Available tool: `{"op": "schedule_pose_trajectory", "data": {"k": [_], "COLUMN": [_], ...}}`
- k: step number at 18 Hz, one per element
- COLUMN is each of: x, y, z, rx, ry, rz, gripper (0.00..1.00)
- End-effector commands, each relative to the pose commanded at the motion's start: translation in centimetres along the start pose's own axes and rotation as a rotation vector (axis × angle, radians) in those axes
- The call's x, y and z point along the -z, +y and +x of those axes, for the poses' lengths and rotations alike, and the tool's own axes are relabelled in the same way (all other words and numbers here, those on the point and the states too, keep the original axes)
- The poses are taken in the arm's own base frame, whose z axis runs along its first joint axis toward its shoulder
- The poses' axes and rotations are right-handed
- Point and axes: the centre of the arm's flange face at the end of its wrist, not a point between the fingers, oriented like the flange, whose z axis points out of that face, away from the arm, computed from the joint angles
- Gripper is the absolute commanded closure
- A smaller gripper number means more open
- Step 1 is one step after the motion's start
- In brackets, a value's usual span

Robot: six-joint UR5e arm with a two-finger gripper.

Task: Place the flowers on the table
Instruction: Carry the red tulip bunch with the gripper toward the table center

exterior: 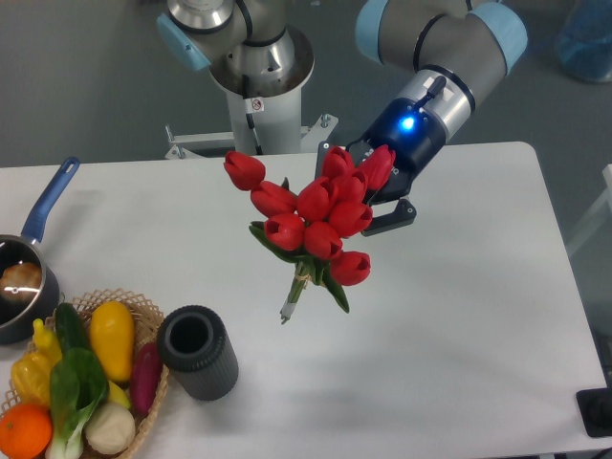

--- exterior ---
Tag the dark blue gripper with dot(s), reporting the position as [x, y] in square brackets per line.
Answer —
[415, 137]

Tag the red tulip bouquet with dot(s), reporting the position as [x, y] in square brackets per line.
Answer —
[308, 229]

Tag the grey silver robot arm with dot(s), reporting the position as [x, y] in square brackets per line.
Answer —
[458, 53]

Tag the dark grey ribbed vase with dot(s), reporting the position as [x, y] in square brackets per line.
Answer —
[194, 344]

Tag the blue plastic bag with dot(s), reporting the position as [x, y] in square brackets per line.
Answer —
[583, 45]

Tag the purple eggplant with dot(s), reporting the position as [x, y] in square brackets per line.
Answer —
[146, 373]

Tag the yellow squash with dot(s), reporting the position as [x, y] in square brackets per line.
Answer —
[112, 335]

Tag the black device at edge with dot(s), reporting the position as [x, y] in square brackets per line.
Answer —
[595, 411]

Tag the yellow banana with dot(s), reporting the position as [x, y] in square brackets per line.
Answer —
[118, 396]

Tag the dark green cucumber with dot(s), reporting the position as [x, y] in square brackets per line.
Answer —
[69, 328]

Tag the green bok choy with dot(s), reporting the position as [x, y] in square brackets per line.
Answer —
[78, 386]

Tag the beige garlic bulb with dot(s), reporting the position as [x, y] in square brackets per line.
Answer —
[111, 429]

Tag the small yellow gourd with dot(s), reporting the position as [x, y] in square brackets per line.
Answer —
[46, 342]

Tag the brown bread bun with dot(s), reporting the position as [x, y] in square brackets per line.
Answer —
[21, 282]

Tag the yellow bell pepper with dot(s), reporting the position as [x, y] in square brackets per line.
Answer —
[31, 379]

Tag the orange fruit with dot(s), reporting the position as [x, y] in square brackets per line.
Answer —
[26, 431]

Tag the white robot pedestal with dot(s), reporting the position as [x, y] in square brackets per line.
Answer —
[263, 88]

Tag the blue handled saucepan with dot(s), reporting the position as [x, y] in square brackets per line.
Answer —
[17, 318]

